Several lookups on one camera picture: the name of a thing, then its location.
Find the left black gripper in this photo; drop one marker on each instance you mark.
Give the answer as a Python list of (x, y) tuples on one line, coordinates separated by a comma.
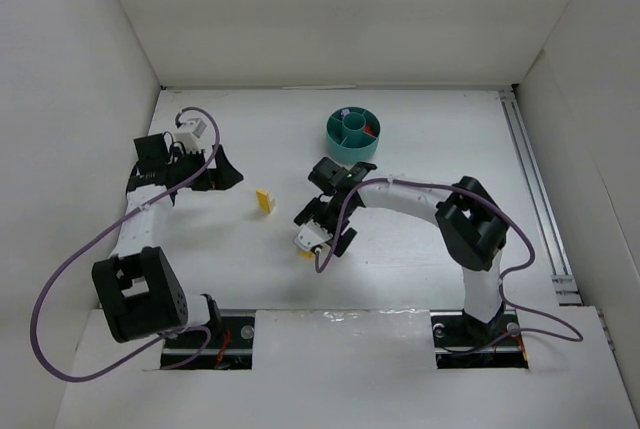
[(208, 175)]

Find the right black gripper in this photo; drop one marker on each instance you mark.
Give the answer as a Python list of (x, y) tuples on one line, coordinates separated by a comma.
[(326, 219)]

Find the red lego brick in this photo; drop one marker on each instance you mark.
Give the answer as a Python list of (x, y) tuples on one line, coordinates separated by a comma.
[(369, 130)]

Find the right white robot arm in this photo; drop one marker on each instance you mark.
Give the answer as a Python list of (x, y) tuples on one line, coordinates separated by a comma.
[(473, 234)]

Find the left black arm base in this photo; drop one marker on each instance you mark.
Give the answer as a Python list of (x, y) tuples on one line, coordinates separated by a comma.
[(230, 349)]

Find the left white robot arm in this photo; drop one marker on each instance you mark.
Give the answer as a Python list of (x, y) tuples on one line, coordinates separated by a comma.
[(136, 286)]

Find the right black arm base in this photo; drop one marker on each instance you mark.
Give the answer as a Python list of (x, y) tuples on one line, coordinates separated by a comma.
[(462, 343)]

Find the teal round divided container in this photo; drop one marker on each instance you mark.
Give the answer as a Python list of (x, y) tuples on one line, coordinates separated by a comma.
[(346, 140)]

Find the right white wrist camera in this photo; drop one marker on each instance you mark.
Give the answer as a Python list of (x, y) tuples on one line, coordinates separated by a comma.
[(310, 236)]

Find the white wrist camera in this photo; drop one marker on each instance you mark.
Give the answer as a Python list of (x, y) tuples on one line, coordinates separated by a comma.
[(189, 134), (310, 236)]

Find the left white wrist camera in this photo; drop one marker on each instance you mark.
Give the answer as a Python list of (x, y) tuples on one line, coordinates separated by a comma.
[(189, 134)]

